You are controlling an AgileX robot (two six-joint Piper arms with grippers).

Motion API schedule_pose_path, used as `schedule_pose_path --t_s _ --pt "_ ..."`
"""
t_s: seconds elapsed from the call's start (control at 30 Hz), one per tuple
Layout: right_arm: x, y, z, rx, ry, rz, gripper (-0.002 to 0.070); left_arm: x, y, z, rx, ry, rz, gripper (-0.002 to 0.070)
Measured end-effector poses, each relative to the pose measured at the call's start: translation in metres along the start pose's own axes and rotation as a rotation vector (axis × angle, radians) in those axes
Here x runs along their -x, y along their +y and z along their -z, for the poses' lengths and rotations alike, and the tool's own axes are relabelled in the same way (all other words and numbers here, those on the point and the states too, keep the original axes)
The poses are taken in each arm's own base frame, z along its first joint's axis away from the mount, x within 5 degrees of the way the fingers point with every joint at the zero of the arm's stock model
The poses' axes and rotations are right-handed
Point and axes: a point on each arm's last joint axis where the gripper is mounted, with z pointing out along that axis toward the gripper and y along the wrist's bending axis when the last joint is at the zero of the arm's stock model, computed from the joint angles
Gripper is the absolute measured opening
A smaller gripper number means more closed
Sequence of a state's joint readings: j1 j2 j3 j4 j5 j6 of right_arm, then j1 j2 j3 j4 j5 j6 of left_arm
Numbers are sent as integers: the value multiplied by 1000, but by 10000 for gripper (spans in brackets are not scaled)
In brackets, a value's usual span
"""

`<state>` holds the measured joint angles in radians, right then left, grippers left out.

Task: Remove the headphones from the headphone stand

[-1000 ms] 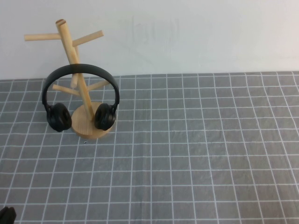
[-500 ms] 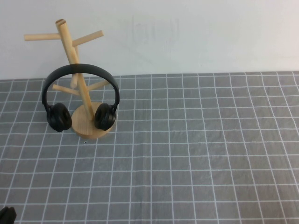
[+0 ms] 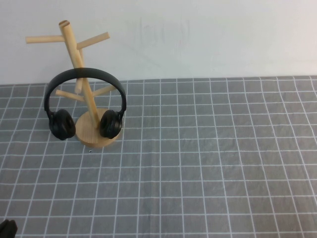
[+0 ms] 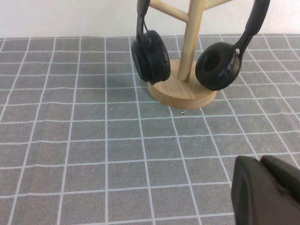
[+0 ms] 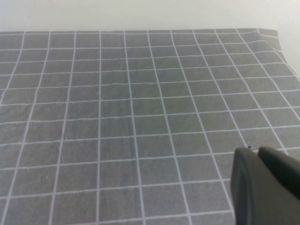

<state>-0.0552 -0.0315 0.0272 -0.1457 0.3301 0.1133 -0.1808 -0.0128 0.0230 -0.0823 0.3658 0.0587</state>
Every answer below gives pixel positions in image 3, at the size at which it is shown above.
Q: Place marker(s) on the black over-ear headphones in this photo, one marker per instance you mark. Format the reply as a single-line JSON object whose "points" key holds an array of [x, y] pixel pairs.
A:
{"points": [[62, 125]]}

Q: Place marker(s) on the wooden branched headphone stand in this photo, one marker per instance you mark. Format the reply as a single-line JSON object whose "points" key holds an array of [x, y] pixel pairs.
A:
{"points": [[90, 106]]}

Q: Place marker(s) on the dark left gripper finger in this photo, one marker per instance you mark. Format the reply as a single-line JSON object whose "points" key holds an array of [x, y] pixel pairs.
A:
{"points": [[3, 231], [12, 229]]}

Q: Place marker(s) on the grey white-grid tablecloth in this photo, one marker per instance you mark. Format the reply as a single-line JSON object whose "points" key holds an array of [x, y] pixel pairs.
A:
{"points": [[198, 161]]}

